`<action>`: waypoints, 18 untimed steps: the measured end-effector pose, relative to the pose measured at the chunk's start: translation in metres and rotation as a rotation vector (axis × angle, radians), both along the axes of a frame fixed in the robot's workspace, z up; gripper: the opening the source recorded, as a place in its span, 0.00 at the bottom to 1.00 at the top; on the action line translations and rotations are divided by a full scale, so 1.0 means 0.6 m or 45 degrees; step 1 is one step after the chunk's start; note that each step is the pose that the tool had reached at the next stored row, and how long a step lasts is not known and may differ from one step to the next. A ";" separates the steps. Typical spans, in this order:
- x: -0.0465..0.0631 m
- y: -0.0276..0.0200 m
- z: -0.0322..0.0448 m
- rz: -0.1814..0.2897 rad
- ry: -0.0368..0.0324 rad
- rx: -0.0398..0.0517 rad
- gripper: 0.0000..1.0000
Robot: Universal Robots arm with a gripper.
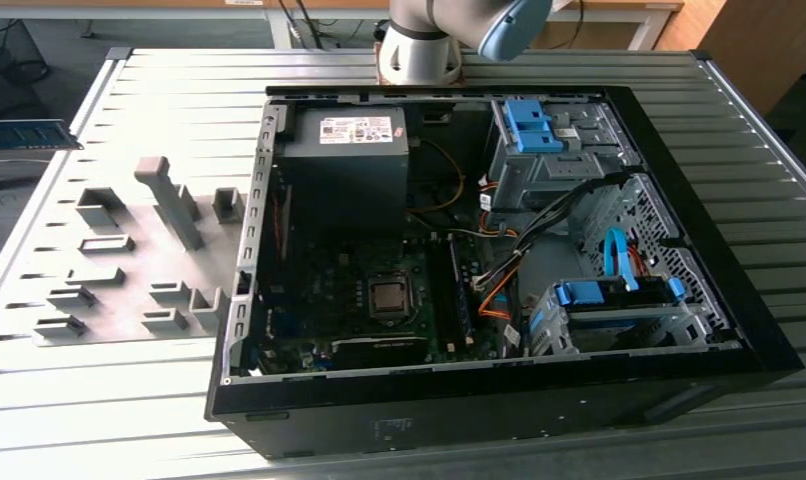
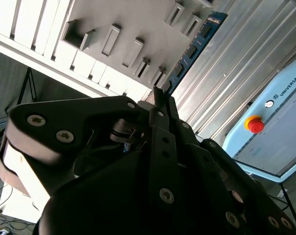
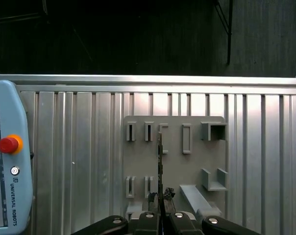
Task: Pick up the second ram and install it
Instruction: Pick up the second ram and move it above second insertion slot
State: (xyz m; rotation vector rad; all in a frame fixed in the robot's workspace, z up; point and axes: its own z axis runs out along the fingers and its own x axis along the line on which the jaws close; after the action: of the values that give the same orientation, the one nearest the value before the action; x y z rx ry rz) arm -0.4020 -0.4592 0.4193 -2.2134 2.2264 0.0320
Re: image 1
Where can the blue RAM stick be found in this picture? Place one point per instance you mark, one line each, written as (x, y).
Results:
(23, 135)

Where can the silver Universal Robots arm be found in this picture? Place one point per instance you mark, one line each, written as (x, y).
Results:
(417, 55)

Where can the black RAM slot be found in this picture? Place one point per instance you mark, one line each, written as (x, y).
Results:
(438, 290)

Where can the CPU with silver top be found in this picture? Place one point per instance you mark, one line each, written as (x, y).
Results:
(390, 297)

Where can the grey power supply unit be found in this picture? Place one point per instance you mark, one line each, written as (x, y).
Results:
(344, 185)

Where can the dark green motherboard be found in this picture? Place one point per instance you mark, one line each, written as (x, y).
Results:
(324, 280)

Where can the CPU socket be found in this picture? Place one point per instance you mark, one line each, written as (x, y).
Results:
(377, 320)

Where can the black graphics card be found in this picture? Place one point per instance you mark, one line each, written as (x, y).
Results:
(377, 350)

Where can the grey metal drive cage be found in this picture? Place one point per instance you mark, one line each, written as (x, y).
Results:
(564, 172)

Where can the hard disk in blue carrier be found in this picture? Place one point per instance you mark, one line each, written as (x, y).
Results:
(584, 292)

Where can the black open PC case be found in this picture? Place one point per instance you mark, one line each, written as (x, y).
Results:
(444, 410)

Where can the grey metal disk bay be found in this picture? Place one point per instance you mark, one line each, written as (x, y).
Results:
(644, 315)

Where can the grey parts rack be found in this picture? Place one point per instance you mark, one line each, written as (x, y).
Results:
(137, 240)

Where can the brown wooden cabinet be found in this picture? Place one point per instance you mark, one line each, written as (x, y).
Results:
(757, 50)

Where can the blue plastic drive bracket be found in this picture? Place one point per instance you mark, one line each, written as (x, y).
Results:
(540, 142)
(526, 115)

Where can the white frame wooden desk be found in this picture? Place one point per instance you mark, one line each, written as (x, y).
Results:
(645, 35)
(144, 13)

